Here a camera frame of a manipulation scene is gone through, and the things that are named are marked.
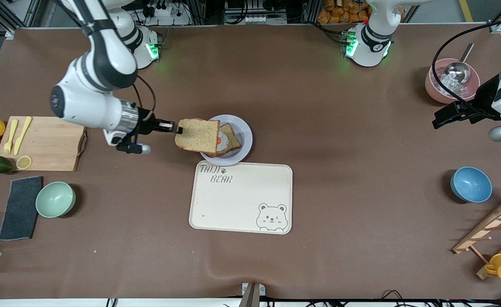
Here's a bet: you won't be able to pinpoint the plain brown bread slice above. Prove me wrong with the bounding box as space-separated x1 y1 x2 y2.
174 118 221 154

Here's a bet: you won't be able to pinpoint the white round plate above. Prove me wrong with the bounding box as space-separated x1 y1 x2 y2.
197 114 253 166

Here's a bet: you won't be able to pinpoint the clear ice cubes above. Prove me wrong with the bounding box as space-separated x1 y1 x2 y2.
431 70 466 94

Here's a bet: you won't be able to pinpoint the pink bowl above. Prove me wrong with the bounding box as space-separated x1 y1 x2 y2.
425 58 481 104

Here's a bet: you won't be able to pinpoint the metal scoop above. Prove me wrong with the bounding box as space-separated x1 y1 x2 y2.
442 43 475 86

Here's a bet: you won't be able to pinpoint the brown bread slice with egg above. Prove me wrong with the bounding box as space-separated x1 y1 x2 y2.
206 124 242 157

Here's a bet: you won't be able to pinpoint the blue bowl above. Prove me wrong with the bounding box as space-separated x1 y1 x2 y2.
450 166 493 203

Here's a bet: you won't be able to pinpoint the cream bear print tray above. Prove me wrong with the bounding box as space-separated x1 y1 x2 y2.
189 161 293 235

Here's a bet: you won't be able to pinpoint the wooden cutting board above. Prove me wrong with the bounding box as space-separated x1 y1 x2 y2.
0 116 90 172

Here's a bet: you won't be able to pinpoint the white power strip with plugs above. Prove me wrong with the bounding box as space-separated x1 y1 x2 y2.
142 0 191 26

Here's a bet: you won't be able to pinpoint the wooden cup rack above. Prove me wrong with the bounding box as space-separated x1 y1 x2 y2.
452 196 501 280

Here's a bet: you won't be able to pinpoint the mint green bowl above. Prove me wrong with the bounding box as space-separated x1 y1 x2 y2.
35 181 76 219

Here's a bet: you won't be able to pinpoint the yellow plastic knife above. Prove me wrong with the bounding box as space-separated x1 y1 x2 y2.
14 116 33 156

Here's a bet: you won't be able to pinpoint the white socket strip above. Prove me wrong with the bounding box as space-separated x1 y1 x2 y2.
225 14 272 25

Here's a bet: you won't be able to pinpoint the yellow plastic fork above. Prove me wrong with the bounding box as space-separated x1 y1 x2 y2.
4 119 19 155

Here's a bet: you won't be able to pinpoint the pile of orange buns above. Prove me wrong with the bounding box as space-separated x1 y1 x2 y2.
317 0 372 24

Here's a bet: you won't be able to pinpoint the dark grey cloth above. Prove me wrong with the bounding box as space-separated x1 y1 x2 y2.
0 176 43 242

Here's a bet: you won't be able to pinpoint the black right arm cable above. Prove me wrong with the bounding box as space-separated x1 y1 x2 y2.
132 75 157 113

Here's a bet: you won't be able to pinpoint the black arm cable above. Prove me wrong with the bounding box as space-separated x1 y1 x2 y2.
132 75 157 113
431 17 501 118

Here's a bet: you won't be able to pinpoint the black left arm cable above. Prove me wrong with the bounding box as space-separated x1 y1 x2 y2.
431 17 501 118

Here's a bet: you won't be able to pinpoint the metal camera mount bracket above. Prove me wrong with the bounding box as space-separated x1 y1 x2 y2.
238 282 266 307

